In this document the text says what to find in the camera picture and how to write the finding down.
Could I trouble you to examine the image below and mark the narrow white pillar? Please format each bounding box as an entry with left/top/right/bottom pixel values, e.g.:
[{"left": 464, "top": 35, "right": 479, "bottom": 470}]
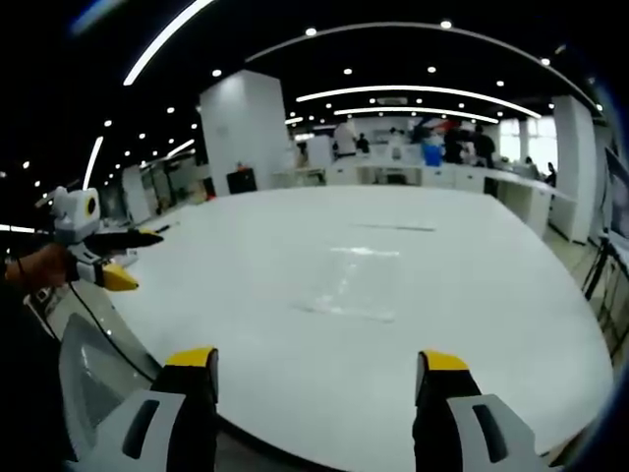
[{"left": 548, "top": 94, "right": 600, "bottom": 246}]

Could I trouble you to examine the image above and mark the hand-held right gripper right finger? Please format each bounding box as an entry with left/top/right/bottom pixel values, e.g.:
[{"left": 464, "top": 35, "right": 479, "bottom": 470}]
[{"left": 412, "top": 349, "right": 557, "bottom": 472}]

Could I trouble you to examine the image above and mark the person's dark clothing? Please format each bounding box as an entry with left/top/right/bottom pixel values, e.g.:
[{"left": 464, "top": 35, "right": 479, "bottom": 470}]
[{"left": 0, "top": 279, "right": 75, "bottom": 472}]

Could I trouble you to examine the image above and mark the clear resealable bag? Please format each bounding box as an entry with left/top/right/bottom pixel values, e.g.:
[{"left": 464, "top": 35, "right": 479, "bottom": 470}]
[{"left": 293, "top": 244, "right": 402, "bottom": 325}]

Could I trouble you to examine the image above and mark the grey mesh chair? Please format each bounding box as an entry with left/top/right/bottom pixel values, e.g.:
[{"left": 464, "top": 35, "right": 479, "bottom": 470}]
[{"left": 57, "top": 313, "right": 164, "bottom": 464}]

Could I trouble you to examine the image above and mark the person's left hand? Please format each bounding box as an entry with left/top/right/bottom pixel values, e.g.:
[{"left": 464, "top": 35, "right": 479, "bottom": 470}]
[{"left": 19, "top": 243, "right": 81, "bottom": 292}]

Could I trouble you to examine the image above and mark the wide white pillar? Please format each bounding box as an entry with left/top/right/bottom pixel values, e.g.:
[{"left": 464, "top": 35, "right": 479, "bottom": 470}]
[{"left": 198, "top": 68, "right": 292, "bottom": 199}]

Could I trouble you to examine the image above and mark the white counter row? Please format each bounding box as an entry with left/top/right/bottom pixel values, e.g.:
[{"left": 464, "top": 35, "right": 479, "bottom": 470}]
[{"left": 321, "top": 160, "right": 579, "bottom": 243}]

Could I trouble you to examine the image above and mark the black metal stand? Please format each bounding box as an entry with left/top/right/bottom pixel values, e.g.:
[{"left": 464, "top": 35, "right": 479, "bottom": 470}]
[{"left": 581, "top": 234, "right": 629, "bottom": 355}]

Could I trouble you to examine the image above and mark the black cabinet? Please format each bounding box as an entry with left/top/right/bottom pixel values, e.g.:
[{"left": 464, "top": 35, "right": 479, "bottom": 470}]
[{"left": 226, "top": 167, "right": 257, "bottom": 196}]

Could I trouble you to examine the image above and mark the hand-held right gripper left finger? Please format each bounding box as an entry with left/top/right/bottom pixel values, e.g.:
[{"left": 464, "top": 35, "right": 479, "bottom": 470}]
[{"left": 65, "top": 346, "right": 220, "bottom": 472}]

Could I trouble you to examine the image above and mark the black cable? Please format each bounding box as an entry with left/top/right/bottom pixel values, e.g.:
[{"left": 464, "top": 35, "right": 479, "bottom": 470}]
[{"left": 67, "top": 280, "right": 159, "bottom": 383}]

